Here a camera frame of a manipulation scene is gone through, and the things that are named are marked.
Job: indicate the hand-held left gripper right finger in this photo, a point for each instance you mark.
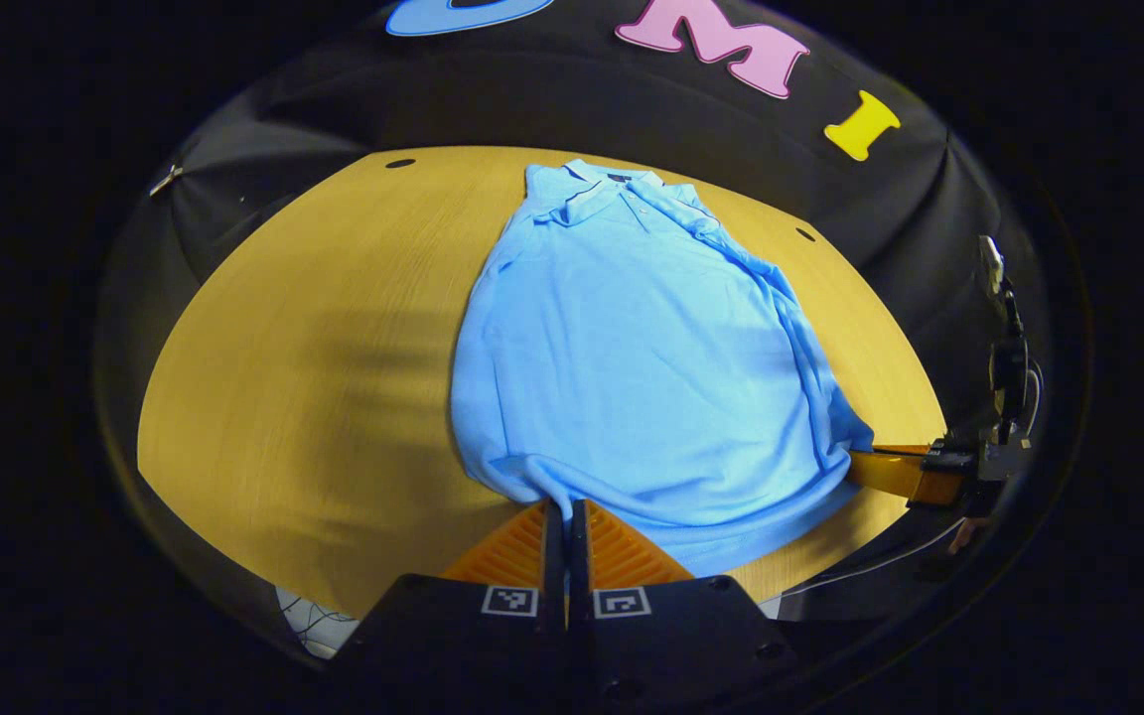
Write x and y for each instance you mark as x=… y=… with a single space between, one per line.
x=671 y=636

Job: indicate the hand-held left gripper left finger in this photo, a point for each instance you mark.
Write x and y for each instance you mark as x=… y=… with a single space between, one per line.
x=463 y=636

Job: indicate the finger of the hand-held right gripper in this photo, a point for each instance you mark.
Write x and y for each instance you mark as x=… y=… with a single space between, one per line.
x=895 y=474

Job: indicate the light blue T-shirt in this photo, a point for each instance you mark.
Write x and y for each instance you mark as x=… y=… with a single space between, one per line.
x=632 y=377

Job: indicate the silver backdrop clamp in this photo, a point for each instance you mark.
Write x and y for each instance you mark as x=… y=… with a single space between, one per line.
x=165 y=181

